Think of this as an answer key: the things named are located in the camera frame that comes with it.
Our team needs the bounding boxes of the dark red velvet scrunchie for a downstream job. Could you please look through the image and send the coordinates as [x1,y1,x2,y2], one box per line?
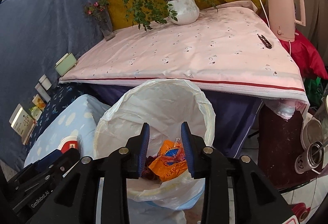
[141,156,162,182]

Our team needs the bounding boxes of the orange snack wrapper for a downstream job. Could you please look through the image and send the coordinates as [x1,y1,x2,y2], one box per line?
[148,137,187,182]

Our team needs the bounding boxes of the small red white paper cup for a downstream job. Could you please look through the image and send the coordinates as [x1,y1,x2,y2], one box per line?
[57,135,78,153]

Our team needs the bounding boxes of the white lined trash bin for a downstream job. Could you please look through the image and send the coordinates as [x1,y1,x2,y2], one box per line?
[94,79,215,210]

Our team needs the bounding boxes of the light blue planet tablecloth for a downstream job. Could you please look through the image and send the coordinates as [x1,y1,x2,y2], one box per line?
[24,94,110,167]

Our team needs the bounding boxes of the green white small packet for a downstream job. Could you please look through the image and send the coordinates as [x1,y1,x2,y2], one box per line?
[30,106,42,121]

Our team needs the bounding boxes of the dark red stool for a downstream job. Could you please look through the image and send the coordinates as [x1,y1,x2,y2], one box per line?
[257,106,316,190]

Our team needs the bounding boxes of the yellow small box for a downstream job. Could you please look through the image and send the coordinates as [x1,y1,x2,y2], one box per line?
[32,94,47,111]

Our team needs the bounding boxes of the navy floral cloth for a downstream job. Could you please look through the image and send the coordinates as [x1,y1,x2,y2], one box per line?
[26,83,92,152]

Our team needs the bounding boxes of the white tall bottle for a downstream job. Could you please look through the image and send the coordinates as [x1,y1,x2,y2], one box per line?
[35,83,51,102]

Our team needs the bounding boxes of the white jar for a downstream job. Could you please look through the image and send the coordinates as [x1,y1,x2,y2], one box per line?
[38,75,52,91]

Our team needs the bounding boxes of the metal can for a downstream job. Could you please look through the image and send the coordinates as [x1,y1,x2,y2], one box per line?
[294,141,324,174]

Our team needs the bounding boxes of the mint green box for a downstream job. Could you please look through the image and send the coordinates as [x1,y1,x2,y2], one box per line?
[55,53,77,76]

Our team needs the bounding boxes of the pink bed sheet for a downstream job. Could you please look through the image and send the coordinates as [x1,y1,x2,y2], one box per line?
[60,1,310,112]

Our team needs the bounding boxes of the black hair clip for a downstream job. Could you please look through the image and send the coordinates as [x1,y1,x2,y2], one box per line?
[257,34,272,49]

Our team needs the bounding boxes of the red cloth pile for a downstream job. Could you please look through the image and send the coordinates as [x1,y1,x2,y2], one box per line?
[261,17,328,81]

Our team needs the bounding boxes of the glass vase pink flowers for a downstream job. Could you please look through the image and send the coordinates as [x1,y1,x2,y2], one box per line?
[84,0,115,41]

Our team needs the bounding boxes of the pink electric kettle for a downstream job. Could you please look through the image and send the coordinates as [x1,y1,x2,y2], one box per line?
[268,0,306,42]

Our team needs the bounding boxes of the blue wall curtain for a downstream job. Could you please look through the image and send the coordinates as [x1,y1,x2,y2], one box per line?
[1,0,103,171]

